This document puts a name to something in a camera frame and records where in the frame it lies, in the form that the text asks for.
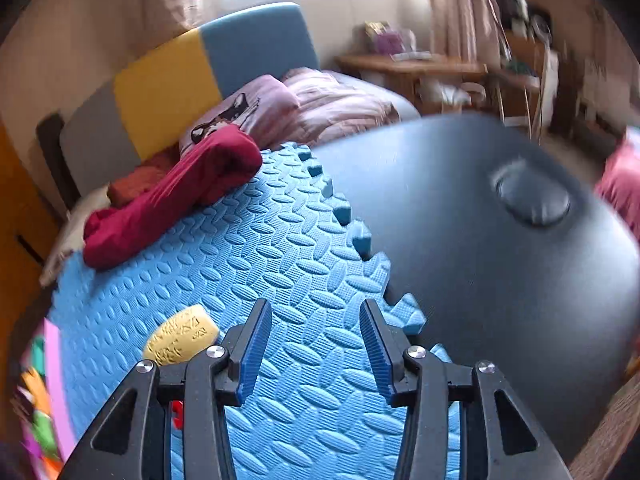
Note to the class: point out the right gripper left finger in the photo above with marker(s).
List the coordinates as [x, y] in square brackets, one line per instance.
[130, 436]

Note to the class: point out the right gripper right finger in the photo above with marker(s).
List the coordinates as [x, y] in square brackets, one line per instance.
[500, 436]

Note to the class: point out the green white round dispenser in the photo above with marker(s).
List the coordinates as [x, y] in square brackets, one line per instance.
[43, 431]

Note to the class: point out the orange half-pipe plastic piece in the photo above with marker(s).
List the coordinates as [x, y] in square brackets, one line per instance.
[37, 388]

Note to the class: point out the magenta flanged plastic spool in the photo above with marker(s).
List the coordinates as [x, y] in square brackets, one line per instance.
[32, 447]

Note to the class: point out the green flanged plastic spool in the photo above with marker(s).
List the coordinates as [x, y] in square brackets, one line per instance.
[37, 360]

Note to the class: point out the red plastic block piece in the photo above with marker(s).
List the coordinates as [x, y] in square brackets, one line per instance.
[177, 414]

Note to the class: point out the pink rimmed white tray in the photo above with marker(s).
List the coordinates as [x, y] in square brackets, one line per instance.
[23, 405]

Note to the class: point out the yellow perforated oval case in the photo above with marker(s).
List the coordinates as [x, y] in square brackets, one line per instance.
[181, 337]

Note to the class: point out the blue foam puzzle mat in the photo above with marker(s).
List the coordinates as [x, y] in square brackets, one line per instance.
[286, 237]

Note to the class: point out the black padded massage table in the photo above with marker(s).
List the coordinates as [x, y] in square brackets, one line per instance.
[556, 308]

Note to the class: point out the wooden wardrobe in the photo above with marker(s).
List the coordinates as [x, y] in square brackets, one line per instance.
[28, 231]

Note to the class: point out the maroon folded blanket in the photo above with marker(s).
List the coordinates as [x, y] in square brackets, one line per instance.
[225, 160]

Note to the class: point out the grey yellow blue headboard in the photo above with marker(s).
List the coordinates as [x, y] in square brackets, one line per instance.
[151, 102]

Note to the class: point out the pink cat print pillow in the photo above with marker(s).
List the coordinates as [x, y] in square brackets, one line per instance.
[262, 109]

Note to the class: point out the cluttered wooden shelf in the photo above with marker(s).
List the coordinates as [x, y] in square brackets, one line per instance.
[525, 84]

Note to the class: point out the wooden side table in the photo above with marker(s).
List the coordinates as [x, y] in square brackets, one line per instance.
[406, 77]

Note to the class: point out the pink striped duvet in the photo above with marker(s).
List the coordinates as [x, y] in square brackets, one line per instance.
[333, 105]

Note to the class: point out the pink floral curtain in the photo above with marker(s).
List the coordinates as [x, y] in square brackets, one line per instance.
[464, 29]

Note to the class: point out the purple box on table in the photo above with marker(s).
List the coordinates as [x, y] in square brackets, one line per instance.
[382, 38]

